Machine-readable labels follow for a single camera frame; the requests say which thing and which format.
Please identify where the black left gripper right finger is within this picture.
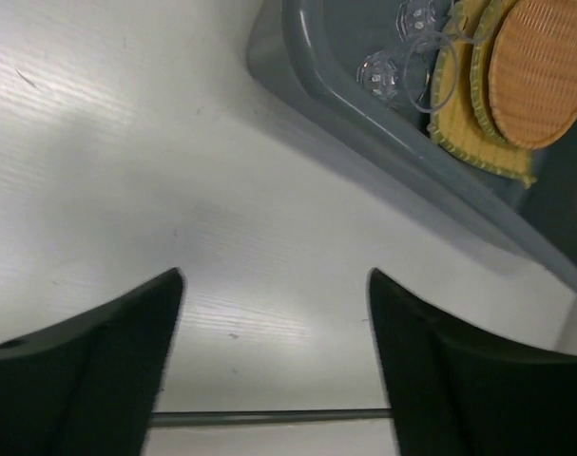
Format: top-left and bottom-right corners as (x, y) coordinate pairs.
(368, 269), (577, 455)

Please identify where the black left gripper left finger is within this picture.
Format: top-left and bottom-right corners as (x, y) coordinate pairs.
(0, 268), (183, 455)

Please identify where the square green-edged bamboo tray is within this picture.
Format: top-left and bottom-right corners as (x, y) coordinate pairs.
(428, 1), (536, 188)

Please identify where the clear plastic cup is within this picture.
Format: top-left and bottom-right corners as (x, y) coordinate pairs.
(395, 0), (451, 52)
(356, 31), (460, 114)

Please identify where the round orange woven tray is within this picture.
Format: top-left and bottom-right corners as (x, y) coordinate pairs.
(489, 1), (577, 149)

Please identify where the round green-edged bamboo tray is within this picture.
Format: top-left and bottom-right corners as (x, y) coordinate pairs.
(470, 1), (515, 144)

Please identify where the grey plastic bin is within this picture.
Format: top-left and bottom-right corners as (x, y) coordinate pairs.
(246, 1), (577, 294)

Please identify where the aluminium table edge rail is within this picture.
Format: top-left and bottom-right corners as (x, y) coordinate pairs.
(149, 408), (393, 428)

